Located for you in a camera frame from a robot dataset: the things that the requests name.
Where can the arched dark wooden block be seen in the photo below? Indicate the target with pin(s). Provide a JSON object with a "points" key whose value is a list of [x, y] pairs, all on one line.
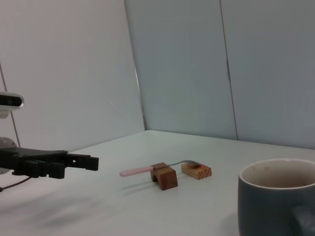
{"points": [[167, 178]]}

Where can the flat light wooden block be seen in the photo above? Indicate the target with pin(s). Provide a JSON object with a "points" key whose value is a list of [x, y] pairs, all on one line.
{"points": [[197, 172]]}

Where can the grey ceramic cup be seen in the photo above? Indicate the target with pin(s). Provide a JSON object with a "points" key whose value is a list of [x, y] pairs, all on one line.
{"points": [[265, 211]]}

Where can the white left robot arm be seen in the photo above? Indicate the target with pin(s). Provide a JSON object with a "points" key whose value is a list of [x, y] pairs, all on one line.
{"points": [[7, 142]]}

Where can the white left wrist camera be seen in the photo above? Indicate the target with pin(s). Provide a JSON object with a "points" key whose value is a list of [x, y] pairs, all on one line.
{"points": [[9, 100]]}

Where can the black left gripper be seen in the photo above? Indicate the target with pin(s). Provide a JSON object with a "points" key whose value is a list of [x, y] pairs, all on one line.
{"points": [[14, 157]]}

